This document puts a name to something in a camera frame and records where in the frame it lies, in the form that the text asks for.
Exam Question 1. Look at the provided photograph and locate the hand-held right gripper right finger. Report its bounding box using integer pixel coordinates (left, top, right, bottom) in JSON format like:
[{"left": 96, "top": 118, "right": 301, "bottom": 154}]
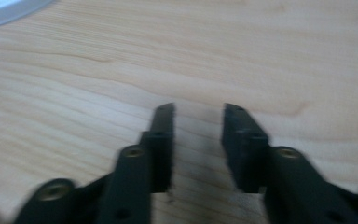
[{"left": 220, "top": 103, "right": 270, "bottom": 194}]

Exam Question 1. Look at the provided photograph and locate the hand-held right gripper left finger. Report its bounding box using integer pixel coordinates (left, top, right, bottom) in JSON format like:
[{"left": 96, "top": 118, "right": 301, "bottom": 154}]
[{"left": 138, "top": 102, "right": 175, "bottom": 194}]

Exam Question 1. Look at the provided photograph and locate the white round plate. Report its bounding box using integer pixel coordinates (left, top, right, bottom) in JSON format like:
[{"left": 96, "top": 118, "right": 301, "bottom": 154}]
[{"left": 0, "top": 0, "right": 57, "bottom": 32}]

